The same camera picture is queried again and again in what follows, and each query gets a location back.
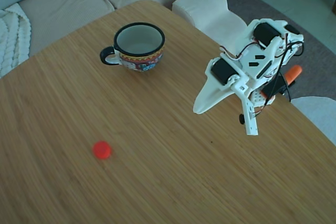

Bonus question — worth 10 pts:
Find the white fabric chair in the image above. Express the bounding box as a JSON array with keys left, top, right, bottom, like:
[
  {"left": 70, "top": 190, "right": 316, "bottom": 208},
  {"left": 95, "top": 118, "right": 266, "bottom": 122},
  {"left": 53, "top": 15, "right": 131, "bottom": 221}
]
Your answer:
[
  {"left": 172, "top": 0, "right": 250, "bottom": 49},
  {"left": 289, "top": 95, "right": 336, "bottom": 146}
]

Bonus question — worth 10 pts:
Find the grey rug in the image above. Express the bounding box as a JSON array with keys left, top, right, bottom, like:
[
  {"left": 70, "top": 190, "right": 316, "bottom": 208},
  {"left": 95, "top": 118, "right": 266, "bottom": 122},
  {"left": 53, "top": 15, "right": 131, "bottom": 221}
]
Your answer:
[{"left": 225, "top": 0, "right": 336, "bottom": 101}]

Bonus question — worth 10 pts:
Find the orange and black clamp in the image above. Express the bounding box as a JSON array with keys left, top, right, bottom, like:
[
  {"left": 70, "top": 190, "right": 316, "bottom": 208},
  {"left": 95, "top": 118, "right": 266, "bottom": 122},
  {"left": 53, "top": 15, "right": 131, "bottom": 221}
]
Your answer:
[{"left": 260, "top": 65, "right": 303, "bottom": 102}]

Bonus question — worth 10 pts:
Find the beige sofa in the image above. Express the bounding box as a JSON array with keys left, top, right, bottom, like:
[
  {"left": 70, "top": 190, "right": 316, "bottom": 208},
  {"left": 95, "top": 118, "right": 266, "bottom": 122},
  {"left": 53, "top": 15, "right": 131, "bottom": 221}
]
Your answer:
[{"left": 0, "top": 0, "right": 229, "bottom": 58}]

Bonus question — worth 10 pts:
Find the patterned enamel cup black rim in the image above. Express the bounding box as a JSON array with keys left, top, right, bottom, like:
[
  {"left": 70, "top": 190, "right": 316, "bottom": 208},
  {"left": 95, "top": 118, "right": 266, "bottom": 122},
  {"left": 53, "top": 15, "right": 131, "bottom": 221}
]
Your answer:
[{"left": 99, "top": 22, "right": 166, "bottom": 73}]

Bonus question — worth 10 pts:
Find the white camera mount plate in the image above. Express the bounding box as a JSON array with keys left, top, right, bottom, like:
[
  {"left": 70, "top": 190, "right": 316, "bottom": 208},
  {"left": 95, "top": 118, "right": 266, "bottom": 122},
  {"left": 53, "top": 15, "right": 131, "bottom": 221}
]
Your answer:
[{"left": 232, "top": 81, "right": 259, "bottom": 136}]

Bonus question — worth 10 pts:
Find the white knitted blanket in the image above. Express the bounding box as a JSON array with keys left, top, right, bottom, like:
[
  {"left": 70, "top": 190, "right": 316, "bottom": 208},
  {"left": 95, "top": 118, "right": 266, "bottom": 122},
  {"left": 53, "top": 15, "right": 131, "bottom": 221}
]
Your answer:
[{"left": 0, "top": 3, "right": 32, "bottom": 78}]

